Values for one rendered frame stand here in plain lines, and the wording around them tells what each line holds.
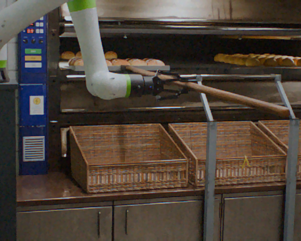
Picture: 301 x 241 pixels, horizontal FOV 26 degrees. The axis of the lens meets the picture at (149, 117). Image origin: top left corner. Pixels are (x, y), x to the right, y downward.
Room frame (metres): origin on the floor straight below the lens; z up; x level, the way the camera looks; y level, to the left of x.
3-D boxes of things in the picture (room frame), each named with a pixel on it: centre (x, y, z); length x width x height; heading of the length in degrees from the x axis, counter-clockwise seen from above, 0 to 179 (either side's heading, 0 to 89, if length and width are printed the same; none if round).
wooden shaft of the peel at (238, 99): (2.71, -0.14, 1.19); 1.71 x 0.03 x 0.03; 18
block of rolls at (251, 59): (4.51, -0.77, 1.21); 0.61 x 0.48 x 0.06; 17
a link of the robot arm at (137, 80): (2.58, 0.06, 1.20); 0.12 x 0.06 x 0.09; 18
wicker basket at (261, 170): (3.67, -0.45, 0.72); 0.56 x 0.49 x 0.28; 108
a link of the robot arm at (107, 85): (2.55, 0.16, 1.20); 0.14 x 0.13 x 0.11; 108
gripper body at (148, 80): (2.60, -0.01, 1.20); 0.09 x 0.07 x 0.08; 108
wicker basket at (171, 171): (3.49, 0.12, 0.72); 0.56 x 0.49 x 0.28; 108
